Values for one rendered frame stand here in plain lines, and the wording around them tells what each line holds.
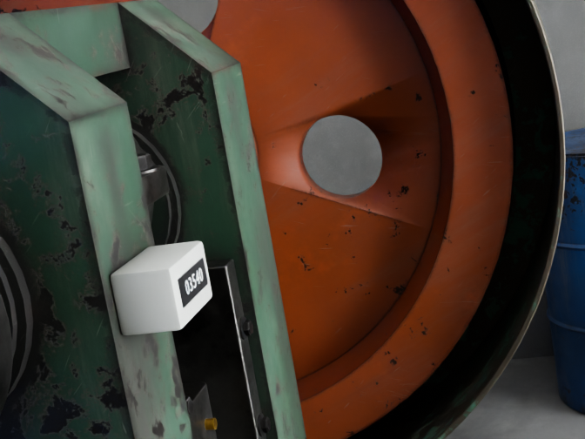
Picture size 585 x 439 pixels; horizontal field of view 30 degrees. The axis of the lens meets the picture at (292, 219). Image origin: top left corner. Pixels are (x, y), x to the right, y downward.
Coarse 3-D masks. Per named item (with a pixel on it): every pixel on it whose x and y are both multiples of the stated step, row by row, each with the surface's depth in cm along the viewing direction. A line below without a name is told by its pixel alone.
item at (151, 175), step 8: (136, 144) 86; (144, 160) 83; (144, 168) 83; (152, 168) 83; (160, 168) 85; (144, 176) 82; (152, 176) 83; (160, 176) 85; (144, 184) 81; (152, 184) 83; (160, 184) 85; (168, 184) 86; (152, 192) 83; (160, 192) 84; (152, 200) 83; (152, 208) 88
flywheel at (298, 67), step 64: (0, 0) 122; (64, 0) 120; (128, 0) 119; (256, 0) 116; (320, 0) 114; (384, 0) 113; (448, 0) 108; (256, 64) 117; (320, 64) 116; (384, 64) 114; (448, 64) 110; (256, 128) 119; (384, 128) 116; (448, 128) 112; (512, 128) 111; (320, 192) 120; (384, 192) 118; (448, 192) 113; (512, 192) 117; (320, 256) 121; (384, 256) 119; (448, 256) 114; (320, 320) 122; (384, 320) 120; (448, 320) 116; (320, 384) 122; (384, 384) 119
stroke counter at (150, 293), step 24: (144, 264) 67; (168, 264) 66; (192, 264) 69; (120, 288) 66; (144, 288) 66; (168, 288) 65; (120, 312) 66; (144, 312) 66; (168, 312) 66; (192, 312) 68
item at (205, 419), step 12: (192, 384) 95; (204, 384) 94; (192, 396) 91; (204, 396) 93; (204, 408) 93; (192, 420) 90; (204, 420) 93; (216, 420) 93; (192, 432) 90; (204, 432) 92
